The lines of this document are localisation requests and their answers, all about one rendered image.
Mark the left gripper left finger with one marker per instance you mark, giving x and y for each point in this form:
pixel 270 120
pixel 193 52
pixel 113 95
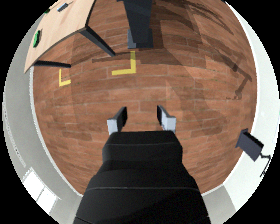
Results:
pixel 115 124

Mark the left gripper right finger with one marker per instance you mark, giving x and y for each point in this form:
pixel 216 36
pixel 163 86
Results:
pixel 168 122

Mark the jointed stand on dark box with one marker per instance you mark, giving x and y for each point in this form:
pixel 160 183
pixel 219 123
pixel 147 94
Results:
pixel 248 143

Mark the white window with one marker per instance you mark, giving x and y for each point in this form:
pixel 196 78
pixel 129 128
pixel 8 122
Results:
pixel 33 181

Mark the wooden table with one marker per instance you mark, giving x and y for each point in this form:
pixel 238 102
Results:
pixel 63 23

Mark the green block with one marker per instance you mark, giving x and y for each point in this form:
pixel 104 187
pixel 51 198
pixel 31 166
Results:
pixel 37 37

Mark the blue box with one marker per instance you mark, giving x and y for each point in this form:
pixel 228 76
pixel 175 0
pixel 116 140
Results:
pixel 61 7

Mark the green can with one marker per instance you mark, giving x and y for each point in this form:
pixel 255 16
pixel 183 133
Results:
pixel 46 11

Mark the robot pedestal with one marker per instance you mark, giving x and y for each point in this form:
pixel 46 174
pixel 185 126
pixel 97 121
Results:
pixel 140 23

